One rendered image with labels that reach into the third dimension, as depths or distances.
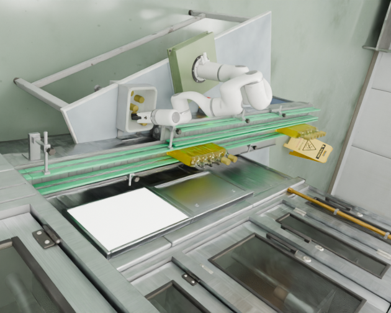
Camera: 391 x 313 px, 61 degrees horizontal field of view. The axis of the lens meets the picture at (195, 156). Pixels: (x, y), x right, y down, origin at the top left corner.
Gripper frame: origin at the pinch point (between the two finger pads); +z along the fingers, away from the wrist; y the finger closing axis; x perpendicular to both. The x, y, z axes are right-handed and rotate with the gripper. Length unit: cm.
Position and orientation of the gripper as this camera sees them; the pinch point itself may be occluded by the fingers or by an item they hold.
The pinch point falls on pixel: (137, 116)
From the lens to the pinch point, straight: 172.1
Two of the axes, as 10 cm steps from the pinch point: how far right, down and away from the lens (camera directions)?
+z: -7.2, -1.1, 6.8
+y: 6.9, -1.9, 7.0
